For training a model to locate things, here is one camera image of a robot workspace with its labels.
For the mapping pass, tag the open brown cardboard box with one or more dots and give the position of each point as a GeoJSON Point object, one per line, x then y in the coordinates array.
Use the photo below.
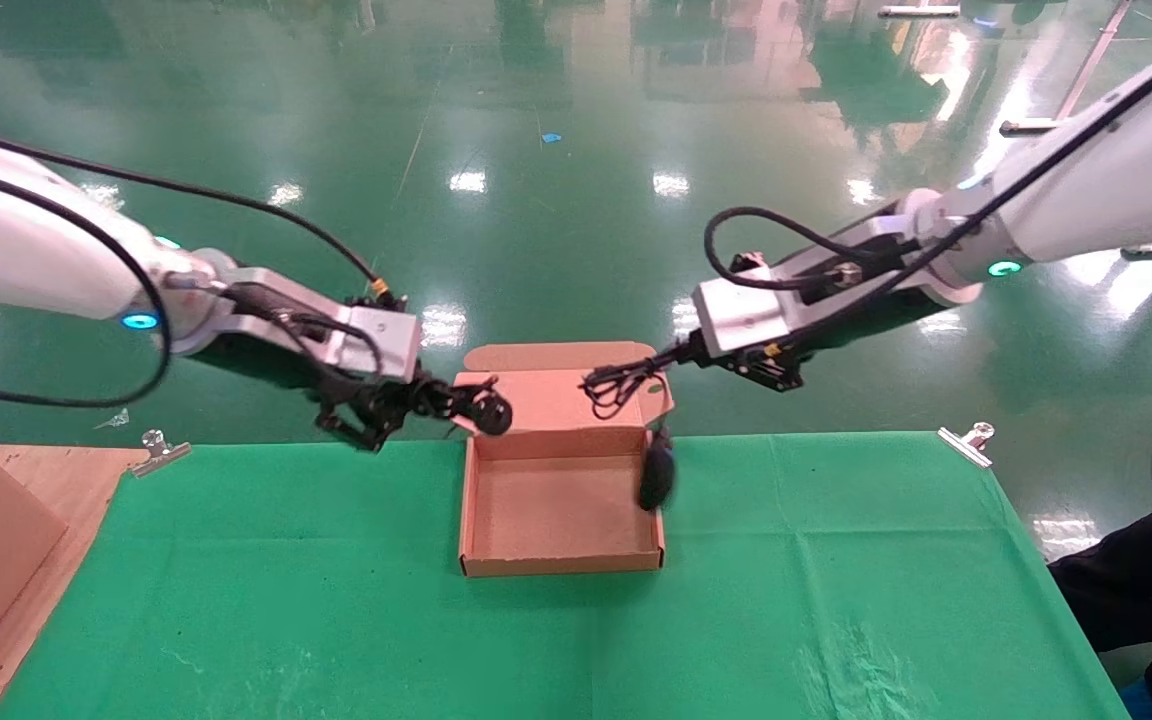
{"type": "Point", "coordinates": [556, 520]}

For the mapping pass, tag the white table leg with foot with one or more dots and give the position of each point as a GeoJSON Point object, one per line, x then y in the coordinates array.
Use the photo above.
{"type": "Point", "coordinates": [1101, 50]}

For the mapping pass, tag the short white foot bar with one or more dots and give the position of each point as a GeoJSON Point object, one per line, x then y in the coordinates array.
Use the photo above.
{"type": "Point", "coordinates": [921, 12]}

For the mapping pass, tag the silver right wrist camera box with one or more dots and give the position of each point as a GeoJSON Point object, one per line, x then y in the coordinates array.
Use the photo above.
{"type": "Point", "coordinates": [746, 315]}

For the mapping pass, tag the clear plastic scrap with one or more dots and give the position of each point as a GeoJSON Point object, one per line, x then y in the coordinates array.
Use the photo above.
{"type": "Point", "coordinates": [116, 420]}

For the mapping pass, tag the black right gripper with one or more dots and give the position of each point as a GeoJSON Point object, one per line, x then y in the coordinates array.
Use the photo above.
{"type": "Point", "coordinates": [771, 365]}

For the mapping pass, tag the blue object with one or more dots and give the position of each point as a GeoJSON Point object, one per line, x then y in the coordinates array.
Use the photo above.
{"type": "Point", "coordinates": [1146, 705]}

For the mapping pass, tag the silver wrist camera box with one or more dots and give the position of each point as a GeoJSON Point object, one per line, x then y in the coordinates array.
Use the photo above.
{"type": "Point", "coordinates": [386, 342]}
{"type": "Point", "coordinates": [746, 315]}

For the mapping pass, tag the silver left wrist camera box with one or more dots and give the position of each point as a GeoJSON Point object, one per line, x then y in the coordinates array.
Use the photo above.
{"type": "Point", "coordinates": [386, 342]}

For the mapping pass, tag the green table cloth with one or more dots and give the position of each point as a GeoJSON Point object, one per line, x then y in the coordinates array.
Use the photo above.
{"type": "Point", "coordinates": [336, 620]}

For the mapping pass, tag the silver metal binder clip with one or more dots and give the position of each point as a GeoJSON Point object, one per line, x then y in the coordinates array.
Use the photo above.
{"type": "Point", "coordinates": [164, 455]}
{"type": "Point", "coordinates": [964, 447]}

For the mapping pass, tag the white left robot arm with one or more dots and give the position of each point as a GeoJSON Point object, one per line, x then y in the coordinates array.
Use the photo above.
{"type": "Point", "coordinates": [16, 250]}

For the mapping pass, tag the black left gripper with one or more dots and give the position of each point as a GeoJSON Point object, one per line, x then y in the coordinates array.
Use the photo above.
{"type": "Point", "coordinates": [366, 410]}

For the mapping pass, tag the black robot body cover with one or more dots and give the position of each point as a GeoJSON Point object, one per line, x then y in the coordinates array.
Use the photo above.
{"type": "Point", "coordinates": [1116, 600]}

